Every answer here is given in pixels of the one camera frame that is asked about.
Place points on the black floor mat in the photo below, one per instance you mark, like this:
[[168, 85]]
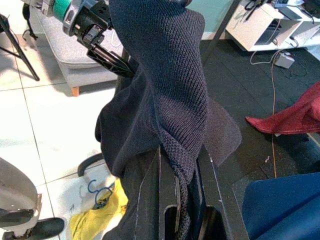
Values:
[[250, 87]]

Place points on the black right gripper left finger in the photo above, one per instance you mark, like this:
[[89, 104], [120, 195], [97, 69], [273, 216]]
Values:
[[155, 200]]

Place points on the yellow cloth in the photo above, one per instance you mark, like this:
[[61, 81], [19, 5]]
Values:
[[105, 220]]

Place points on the grey left robot leg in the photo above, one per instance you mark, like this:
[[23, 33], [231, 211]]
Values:
[[15, 185]]

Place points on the red garment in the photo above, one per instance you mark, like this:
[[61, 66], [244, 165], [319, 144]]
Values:
[[292, 115]]

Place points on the grey padded ottoman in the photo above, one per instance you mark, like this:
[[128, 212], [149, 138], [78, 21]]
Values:
[[75, 57]]

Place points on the small blue plastic hanger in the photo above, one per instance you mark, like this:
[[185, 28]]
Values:
[[96, 193]]

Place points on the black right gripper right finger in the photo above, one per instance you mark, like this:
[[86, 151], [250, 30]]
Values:
[[217, 212]]

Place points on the grey power adapter box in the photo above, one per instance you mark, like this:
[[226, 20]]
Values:
[[283, 60]]

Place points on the blue garment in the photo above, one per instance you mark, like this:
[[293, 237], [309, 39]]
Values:
[[282, 207]]

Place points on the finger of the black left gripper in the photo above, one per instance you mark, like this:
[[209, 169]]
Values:
[[110, 61]]

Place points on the black tripod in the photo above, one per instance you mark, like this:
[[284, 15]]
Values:
[[20, 50]]

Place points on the dark knit garment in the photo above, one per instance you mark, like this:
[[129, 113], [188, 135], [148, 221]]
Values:
[[170, 75]]

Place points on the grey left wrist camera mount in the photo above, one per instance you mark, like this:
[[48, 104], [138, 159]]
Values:
[[68, 22]]

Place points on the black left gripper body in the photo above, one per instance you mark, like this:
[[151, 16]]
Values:
[[92, 20]]

